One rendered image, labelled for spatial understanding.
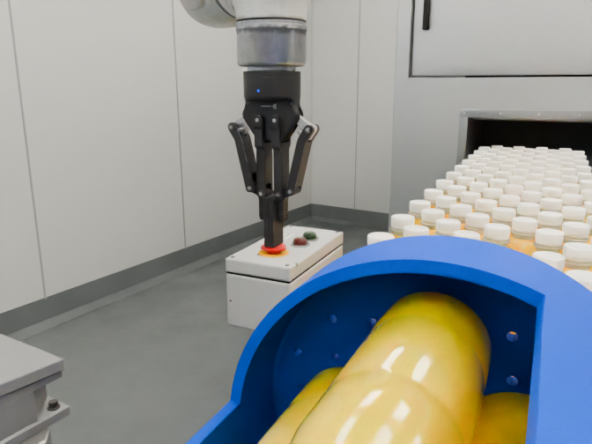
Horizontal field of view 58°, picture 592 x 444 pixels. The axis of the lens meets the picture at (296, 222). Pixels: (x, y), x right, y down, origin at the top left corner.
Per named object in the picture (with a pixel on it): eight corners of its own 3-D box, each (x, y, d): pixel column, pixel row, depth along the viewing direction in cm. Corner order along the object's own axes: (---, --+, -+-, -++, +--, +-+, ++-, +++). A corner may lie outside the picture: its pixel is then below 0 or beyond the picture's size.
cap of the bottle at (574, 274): (608, 295, 61) (610, 280, 61) (574, 296, 61) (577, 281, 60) (587, 283, 65) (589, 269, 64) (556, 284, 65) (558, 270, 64)
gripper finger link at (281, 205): (280, 183, 74) (299, 185, 73) (280, 218, 75) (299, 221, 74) (275, 185, 73) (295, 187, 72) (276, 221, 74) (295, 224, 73)
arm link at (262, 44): (257, 27, 74) (258, 72, 76) (221, 21, 66) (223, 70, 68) (318, 25, 71) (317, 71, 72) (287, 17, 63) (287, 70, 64)
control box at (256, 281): (226, 325, 76) (224, 255, 74) (288, 280, 94) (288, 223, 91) (290, 338, 72) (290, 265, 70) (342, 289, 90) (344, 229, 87)
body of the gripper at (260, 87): (313, 70, 72) (313, 139, 74) (257, 70, 75) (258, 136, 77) (288, 68, 65) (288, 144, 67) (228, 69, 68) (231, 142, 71)
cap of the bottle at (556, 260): (569, 269, 70) (571, 255, 69) (553, 275, 67) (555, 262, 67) (541, 262, 73) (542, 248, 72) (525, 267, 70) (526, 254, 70)
